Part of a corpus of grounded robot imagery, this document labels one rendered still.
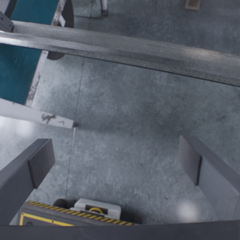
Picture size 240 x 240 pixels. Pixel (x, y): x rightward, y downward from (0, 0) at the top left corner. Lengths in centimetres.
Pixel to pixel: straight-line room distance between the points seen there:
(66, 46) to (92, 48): 7
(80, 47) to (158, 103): 79
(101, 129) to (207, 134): 67
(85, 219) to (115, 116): 61
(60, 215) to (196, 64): 82
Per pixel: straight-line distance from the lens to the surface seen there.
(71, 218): 90
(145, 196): 114
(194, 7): 148
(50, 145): 17
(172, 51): 38
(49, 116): 84
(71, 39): 42
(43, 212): 96
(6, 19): 51
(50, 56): 113
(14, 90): 65
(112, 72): 120
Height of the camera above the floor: 109
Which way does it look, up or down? 80 degrees down
